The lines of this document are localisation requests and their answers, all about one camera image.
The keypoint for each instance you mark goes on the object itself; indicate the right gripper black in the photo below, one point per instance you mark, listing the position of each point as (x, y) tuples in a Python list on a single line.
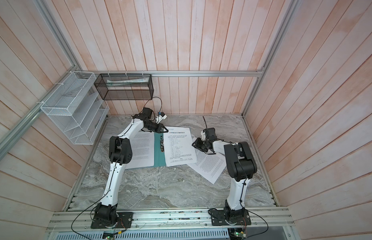
[(197, 144)]

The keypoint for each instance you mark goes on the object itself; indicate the printed paper sheet front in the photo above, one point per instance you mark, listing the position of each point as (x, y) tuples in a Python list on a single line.
[(143, 147)]

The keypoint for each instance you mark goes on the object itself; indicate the horizontal aluminium wall bar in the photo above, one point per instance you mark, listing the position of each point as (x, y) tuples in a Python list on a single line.
[(235, 73)]

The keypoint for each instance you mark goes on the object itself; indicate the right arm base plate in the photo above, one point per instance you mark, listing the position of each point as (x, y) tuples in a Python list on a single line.
[(227, 217)]

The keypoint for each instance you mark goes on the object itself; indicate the left camera cable black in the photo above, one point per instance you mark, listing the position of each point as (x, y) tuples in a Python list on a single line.
[(155, 104)]

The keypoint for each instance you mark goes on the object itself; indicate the green file folder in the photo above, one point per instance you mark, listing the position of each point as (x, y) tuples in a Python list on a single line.
[(159, 156)]

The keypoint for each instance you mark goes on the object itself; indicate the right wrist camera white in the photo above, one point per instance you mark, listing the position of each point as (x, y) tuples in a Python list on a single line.
[(204, 134)]

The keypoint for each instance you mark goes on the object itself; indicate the aluminium mounting rail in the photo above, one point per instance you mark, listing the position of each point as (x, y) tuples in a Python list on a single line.
[(163, 219)]

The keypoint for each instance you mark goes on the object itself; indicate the metal folder clip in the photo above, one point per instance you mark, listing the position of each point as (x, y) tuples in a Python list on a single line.
[(162, 148)]

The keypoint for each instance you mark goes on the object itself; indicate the papers in black basket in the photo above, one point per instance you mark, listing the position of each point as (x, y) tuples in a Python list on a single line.
[(128, 82)]

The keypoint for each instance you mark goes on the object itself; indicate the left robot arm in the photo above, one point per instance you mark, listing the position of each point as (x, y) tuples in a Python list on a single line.
[(120, 154)]

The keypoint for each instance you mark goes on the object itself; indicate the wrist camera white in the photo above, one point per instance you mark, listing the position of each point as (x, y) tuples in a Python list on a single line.
[(160, 117), (204, 134)]

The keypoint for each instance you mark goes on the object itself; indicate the black mesh wall basket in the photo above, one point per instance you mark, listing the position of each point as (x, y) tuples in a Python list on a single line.
[(123, 94)]

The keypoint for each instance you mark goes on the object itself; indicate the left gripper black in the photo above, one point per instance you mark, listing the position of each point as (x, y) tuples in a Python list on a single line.
[(159, 127)]

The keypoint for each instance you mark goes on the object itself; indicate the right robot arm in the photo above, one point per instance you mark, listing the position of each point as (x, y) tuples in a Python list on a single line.
[(241, 166)]

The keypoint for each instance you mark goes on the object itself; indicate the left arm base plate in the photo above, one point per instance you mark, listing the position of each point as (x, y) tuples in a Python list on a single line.
[(116, 220)]

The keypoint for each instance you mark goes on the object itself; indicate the white wire mesh shelf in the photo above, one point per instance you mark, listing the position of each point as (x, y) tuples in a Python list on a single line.
[(78, 113)]

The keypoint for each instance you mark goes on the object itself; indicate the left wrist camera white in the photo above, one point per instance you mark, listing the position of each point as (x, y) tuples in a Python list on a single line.
[(160, 117)]

